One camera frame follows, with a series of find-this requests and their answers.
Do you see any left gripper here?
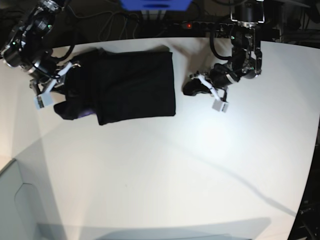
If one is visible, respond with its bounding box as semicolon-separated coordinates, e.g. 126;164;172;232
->
182;63;241;102

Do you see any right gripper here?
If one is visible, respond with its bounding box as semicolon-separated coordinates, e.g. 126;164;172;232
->
29;61;81;97

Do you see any black T-shirt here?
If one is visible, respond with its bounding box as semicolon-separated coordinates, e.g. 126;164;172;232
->
53;48;176;126

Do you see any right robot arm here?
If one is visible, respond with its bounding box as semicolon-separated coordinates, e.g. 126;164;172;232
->
0;0;78;96

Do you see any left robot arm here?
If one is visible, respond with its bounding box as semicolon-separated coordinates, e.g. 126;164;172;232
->
182;0;265;102

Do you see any black power strip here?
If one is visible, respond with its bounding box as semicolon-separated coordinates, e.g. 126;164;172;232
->
172;21;234;32

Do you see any blue plastic box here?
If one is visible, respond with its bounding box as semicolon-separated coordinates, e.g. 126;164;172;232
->
120;0;192;11

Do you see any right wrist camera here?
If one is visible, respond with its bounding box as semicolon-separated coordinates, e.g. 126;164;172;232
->
33;92;54;110

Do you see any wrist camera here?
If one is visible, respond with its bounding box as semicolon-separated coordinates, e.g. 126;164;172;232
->
212;99;229;113
33;92;54;110

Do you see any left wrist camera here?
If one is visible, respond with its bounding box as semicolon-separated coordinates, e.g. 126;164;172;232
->
212;99;229;113

